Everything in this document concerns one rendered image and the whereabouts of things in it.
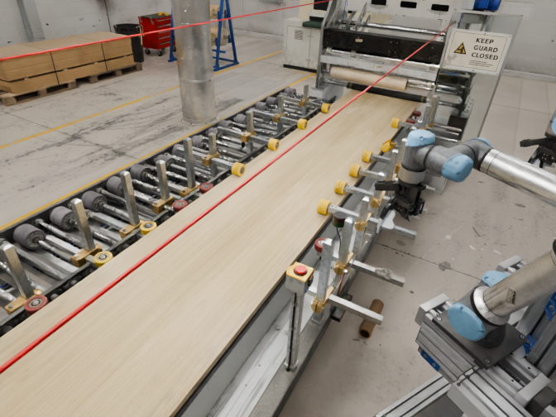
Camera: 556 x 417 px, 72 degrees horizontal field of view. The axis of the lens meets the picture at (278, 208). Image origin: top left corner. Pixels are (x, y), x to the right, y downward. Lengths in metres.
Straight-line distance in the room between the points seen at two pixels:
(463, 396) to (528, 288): 0.48
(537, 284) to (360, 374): 1.59
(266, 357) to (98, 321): 0.70
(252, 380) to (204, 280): 0.45
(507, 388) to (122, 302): 1.40
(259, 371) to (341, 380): 0.86
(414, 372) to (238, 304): 1.40
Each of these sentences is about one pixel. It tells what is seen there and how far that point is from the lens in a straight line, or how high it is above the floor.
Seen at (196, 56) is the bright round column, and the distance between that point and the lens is 5.42.
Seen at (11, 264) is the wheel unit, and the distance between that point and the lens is 1.84.
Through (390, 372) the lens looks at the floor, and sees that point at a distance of 2.60.
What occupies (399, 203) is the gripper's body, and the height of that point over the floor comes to 1.44.
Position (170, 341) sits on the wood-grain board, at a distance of 1.51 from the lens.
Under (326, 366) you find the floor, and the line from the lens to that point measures 2.54.
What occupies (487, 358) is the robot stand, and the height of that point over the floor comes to 1.04.
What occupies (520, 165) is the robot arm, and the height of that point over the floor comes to 1.64.
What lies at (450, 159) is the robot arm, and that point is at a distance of 1.14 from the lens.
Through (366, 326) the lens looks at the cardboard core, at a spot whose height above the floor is 0.08.
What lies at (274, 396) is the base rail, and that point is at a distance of 1.60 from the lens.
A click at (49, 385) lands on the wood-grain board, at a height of 0.90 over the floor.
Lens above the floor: 2.09
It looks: 34 degrees down
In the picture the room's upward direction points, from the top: 3 degrees clockwise
